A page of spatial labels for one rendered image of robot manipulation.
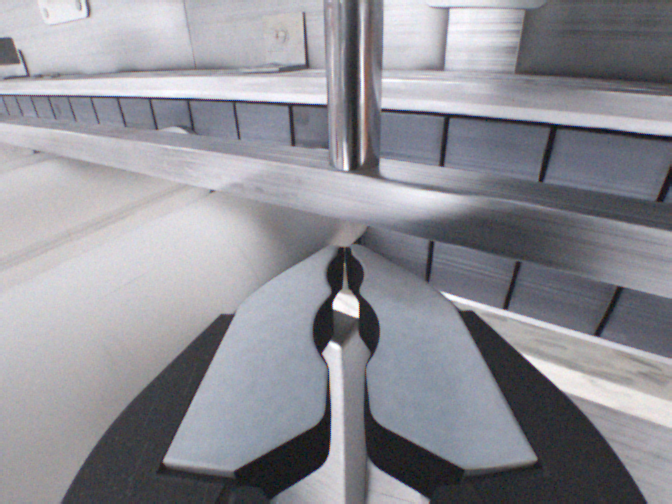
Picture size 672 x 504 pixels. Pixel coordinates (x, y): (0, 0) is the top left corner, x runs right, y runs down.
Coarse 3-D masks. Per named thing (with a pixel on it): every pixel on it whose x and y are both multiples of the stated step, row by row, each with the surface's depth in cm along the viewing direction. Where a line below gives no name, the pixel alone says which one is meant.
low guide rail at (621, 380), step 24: (480, 312) 15; (504, 336) 14; (528, 336) 14; (552, 336) 13; (552, 360) 12; (576, 360) 12; (600, 360) 12; (624, 360) 12; (648, 360) 12; (576, 384) 12; (600, 384) 12; (624, 384) 11; (648, 384) 11; (624, 408) 12; (648, 408) 11
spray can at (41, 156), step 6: (24, 156) 19; (30, 156) 19; (36, 156) 19; (42, 156) 19; (48, 156) 20; (54, 156) 20; (6, 162) 18; (12, 162) 18; (18, 162) 18; (24, 162) 19; (30, 162) 19; (36, 162) 19; (0, 168) 18; (6, 168) 18; (12, 168) 18
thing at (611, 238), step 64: (0, 128) 17; (64, 128) 14; (128, 128) 13; (256, 192) 9; (320, 192) 8; (384, 192) 7; (448, 192) 7; (512, 192) 6; (576, 192) 6; (512, 256) 7; (576, 256) 6; (640, 256) 5
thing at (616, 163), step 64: (192, 128) 21; (256, 128) 19; (320, 128) 17; (384, 128) 15; (448, 128) 14; (512, 128) 13; (576, 128) 14; (640, 192) 11; (384, 256) 18; (448, 256) 17; (576, 320) 15; (640, 320) 13
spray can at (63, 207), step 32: (64, 160) 16; (0, 192) 14; (32, 192) 14; (64, 192) 15; (96, 192) 16; (128, 192) 17; (160, 192) 19; (192, 192) 21; (0, 224) 13; (32, 224) 14; (64, 224) 15; (96, 224) 16; (128, 224) 18; (0, 256) 13; (32, 256) 14; (64, 256) 16; (0, 288) 14
